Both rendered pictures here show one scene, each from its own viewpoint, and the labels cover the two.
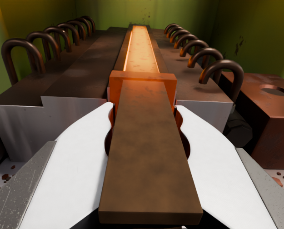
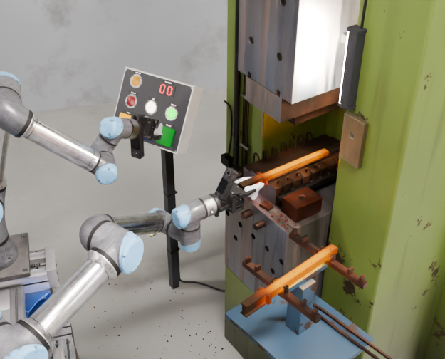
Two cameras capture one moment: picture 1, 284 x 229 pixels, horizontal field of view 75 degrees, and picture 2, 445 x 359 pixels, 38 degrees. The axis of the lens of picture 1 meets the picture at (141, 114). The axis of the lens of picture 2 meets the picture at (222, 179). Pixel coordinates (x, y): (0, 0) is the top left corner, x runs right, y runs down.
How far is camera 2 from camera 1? 2.28 m
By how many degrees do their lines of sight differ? 48
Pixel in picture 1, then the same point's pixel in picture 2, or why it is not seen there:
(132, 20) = not seen: hidden behind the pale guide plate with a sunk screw
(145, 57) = (276, 171)
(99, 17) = (337, 124)
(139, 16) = not seen: hidden behind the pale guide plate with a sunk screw
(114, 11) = not seen: hidden behind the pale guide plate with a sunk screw
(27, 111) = (248, 171)
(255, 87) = (299, 194)
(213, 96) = (275, 186)
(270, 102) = (290, 196)
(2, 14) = (265, 136)
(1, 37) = (262, 142)
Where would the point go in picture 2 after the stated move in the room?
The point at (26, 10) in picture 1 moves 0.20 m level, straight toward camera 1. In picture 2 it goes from (277, 131) to (255, 156)
